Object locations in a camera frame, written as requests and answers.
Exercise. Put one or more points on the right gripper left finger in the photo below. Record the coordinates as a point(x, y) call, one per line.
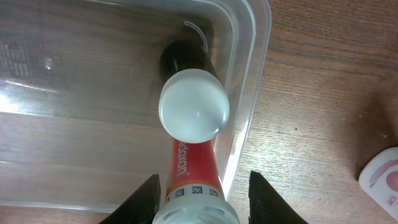
point(141, 207)

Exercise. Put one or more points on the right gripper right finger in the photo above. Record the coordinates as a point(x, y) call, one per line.
point(267, 206)

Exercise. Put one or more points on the orange tube white cap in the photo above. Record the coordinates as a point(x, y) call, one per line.
point(194, 192)

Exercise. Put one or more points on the dark bottle white cap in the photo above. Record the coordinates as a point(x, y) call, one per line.
point(193, 105)

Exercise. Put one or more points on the white spray bottle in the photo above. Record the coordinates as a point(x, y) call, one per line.
point(379, 180)

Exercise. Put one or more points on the clear plastic container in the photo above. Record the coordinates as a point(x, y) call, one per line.
point(80, 86)

